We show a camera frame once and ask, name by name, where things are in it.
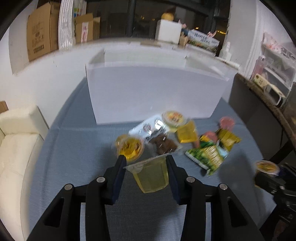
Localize green cracker packet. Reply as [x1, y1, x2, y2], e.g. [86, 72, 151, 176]
[185, 142, 229, 176]

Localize yellow snack packet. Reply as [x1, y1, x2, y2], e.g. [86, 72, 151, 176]
[216, 128, 241, 152]

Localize pale green jelly cup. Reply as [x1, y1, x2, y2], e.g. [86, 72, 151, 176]
[125, 154, 169, 193]

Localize yellow orange jelly cup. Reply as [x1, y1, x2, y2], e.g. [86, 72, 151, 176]
[177, 120, 198, 144]

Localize pink jelly cup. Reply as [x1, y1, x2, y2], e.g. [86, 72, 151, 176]
[219, 116, 235, 132]
[200, 131, 218, 148]

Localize yellow lidded jelly cup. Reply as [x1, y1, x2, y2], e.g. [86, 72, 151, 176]
[115, 134, 145, 162]

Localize brown chocolate snack bag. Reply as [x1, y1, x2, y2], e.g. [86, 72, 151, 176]
[128, 114, 182, 155]

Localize orange lidded jelly cup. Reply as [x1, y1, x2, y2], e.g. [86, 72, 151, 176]
[162, 110, 187, 133]

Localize blue grey table cloth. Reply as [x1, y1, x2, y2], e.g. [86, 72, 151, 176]
[29, 79, 275, 240]

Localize dark wooden side table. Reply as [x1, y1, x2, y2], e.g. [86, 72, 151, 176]
[229, 73, 295, 166]

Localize cream white sofa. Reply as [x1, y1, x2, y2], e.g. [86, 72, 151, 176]
[1, 105, 48, 240]

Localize cream box on side table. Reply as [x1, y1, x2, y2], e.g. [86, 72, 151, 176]
[253, 73, 286, 108]

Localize white cardboard box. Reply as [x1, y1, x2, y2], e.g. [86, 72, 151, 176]
[86, 46, 237, 125]

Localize clear plastic drawer organizer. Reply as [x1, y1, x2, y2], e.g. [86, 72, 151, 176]
[251, 32, 295, 96]

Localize white plastic bottle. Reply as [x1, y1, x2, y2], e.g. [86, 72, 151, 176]
[219, 42, 232, 61]

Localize printed landscape carton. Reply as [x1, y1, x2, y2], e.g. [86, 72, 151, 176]
[187, 30, 220, 53]

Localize white dotted paper bag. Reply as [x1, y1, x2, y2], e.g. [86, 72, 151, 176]
[58, 0, 74, 50]

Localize small open cardboard box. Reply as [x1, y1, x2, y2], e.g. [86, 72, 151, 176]
[74, 13, 100, 44]

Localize large brown cardboard box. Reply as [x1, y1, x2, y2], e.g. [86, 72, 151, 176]
[27, 1, 60, 61]

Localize white foam box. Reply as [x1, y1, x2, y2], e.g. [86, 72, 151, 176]
[155, 19, 182, 44]

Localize round yellow pomelo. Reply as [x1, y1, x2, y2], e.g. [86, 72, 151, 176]
[161, 13, 174, 21]

